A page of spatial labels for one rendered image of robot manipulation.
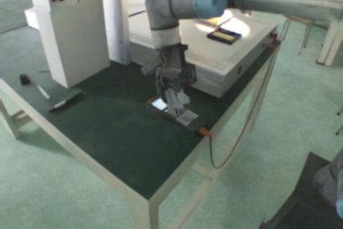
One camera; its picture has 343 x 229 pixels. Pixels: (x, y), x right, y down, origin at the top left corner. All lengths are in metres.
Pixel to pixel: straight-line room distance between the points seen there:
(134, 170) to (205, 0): 0.43
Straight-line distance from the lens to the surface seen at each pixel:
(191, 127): 0.68
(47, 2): 0.81
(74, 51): 0.89
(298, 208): 0.93
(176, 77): 0.57
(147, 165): 0.62
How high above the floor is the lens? 1.25
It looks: 38 degrees down
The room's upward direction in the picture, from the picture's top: 3 degrees clockwise
